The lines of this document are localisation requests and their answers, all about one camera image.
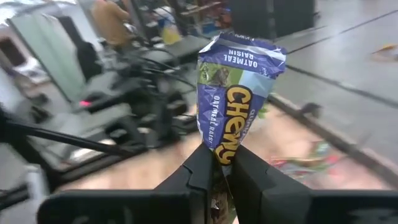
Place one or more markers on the person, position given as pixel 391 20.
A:
pixel 109 21

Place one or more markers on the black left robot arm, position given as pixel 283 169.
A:
pixel 161 102

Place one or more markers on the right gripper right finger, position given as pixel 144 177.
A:
pixel 295 205

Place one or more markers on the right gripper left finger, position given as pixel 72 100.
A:
pixel 140 205

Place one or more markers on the purple Chewy granola bar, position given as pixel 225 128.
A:
pixel 233 93

